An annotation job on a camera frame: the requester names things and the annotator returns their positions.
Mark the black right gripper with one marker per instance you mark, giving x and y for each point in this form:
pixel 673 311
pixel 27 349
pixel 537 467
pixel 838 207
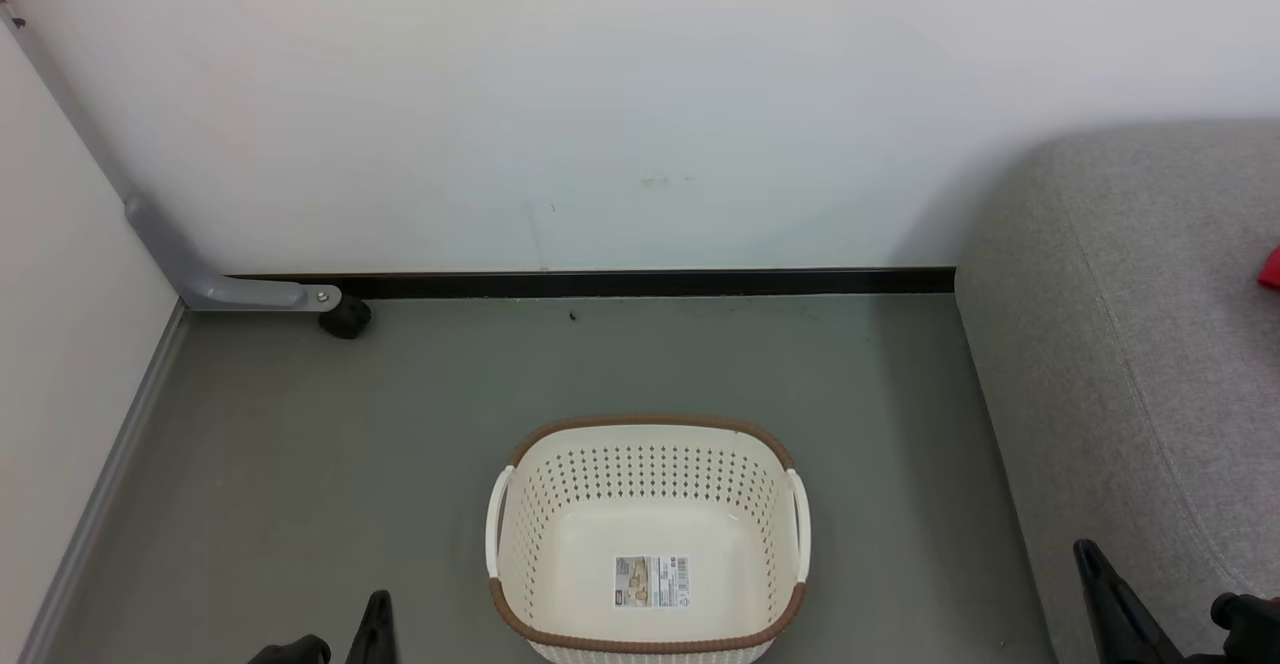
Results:
pixel 1255 634

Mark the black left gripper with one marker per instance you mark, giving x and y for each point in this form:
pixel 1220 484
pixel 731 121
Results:
pixel 295 652

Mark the red white basketball jersey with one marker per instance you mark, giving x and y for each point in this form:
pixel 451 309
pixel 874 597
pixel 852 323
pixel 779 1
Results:
pixel 1272 272

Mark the cream laundry basket brown rim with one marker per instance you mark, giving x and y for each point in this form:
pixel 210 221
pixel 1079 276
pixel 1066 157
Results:
pixel 600 504

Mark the paper label sticker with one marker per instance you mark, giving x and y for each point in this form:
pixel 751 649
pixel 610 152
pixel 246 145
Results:
pixel 650 582

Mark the grey fabric sofa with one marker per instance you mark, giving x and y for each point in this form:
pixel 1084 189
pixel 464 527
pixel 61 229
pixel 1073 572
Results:
pixel 1100 344

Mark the grey skirting strip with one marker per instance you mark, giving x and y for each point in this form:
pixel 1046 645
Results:
pixel 105 484

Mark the black caster wheel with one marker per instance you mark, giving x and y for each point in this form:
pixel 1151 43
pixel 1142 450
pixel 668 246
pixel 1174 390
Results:
pixel 345 319

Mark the grey metal partition leg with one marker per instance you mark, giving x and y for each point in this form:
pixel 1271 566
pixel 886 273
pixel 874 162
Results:
pixel 250 294

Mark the black baseboard strip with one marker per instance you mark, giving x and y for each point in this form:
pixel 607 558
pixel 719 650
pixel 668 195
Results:
pixel 600 284

